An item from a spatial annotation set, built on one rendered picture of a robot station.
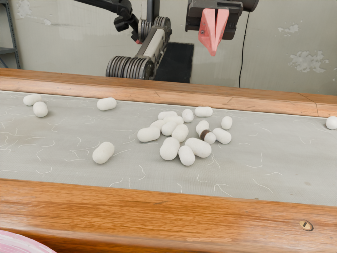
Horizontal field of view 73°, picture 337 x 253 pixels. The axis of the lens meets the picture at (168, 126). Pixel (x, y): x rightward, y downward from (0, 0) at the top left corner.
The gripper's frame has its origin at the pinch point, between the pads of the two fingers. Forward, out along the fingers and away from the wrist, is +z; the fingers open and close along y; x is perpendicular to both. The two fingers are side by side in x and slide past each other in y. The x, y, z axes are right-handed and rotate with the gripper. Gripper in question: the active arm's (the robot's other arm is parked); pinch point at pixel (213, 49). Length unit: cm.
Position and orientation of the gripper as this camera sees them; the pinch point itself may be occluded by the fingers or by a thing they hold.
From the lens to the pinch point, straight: 43.2
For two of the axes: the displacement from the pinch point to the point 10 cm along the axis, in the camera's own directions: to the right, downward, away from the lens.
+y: 10.0, 0.7, 0.0
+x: -0.3, 4.5, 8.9
